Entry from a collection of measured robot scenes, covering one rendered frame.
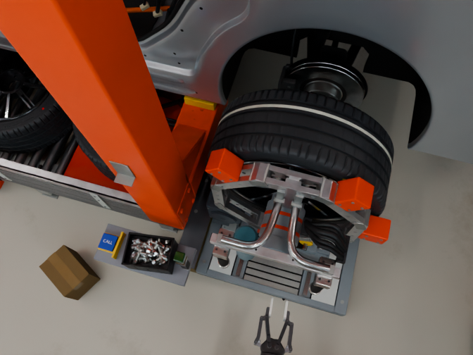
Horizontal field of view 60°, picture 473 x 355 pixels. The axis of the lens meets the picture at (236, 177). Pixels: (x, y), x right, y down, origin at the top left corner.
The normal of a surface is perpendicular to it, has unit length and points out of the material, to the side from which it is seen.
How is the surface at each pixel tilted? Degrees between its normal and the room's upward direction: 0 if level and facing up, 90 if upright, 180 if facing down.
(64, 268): 0
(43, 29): 90
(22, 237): 0
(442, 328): 0
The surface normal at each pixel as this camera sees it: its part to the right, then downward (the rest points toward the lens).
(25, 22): -0.28, 0.89
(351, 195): -0.80, -0.42
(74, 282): -0.03, -0.37
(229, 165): 0.66, -0.09
